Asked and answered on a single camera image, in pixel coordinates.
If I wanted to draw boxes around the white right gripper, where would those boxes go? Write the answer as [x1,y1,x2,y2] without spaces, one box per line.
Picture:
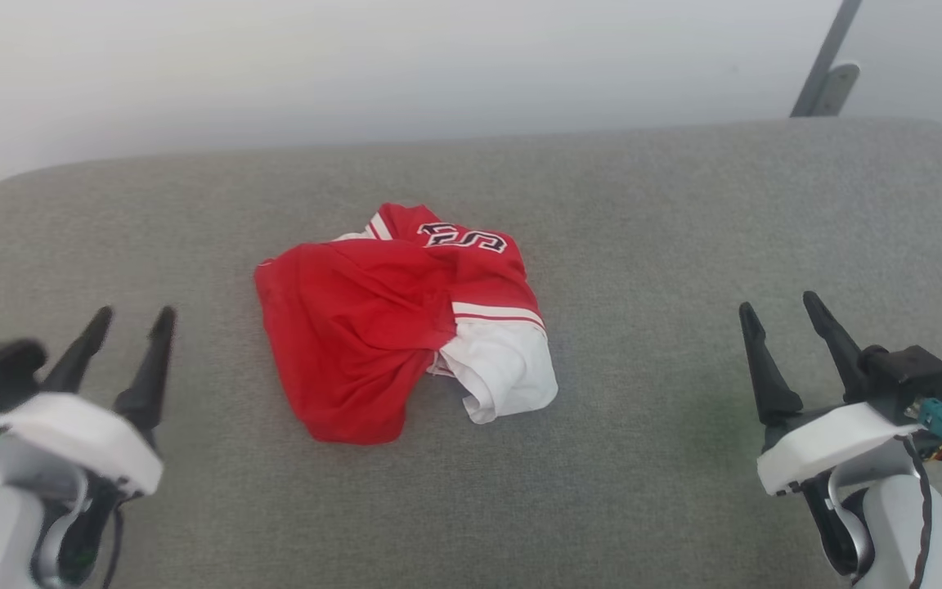
[738,290,923,497]

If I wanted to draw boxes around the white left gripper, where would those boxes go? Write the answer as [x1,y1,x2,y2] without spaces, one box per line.
[0,306,177,497]

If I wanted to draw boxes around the red and white jersey garment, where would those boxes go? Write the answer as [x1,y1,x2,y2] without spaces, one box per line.
[254,203,559,446]

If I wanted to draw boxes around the grey fabric sofa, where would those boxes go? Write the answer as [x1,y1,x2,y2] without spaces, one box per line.
[0,117,942,589]

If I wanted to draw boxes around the grey metal pole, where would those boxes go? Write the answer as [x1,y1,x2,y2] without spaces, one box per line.
[790,0,864,118]

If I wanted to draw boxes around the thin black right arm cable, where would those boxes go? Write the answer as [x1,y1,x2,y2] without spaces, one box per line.
[896,434,935,589]

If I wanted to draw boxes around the grey metal pole bracket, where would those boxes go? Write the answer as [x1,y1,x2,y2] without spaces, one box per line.
[813,63,861,117]

